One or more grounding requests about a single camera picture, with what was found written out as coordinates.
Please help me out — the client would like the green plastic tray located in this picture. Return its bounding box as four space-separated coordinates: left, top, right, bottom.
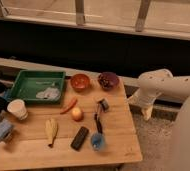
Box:
8 70 66 104

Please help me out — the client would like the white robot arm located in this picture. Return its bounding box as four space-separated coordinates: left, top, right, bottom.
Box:
128 69 190 171

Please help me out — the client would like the red bowl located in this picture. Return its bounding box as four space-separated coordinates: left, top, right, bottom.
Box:
70 74 90 92

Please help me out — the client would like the orange carrot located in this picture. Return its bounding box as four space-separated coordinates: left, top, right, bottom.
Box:
60 97 78 114

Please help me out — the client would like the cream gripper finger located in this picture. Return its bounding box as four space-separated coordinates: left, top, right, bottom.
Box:
142 106 153 121

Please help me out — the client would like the small dark tin can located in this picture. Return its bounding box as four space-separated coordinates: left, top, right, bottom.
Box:
3 133 14 143

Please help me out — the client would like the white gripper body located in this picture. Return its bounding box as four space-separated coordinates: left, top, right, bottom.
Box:
128 88 161 113

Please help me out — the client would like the dark purple bowl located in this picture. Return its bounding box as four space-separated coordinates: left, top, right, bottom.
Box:
98 72 119 91

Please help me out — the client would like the black remote control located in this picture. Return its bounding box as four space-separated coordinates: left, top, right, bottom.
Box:
71 126 89 150

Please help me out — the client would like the small black binder clip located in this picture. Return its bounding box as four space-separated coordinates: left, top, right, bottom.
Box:
99 99 109 111

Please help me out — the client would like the yellow corn cob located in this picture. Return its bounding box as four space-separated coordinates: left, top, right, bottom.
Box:
45 118 58 147

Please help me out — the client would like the white paper cup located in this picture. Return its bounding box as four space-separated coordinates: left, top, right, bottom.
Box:
7 99 28 120

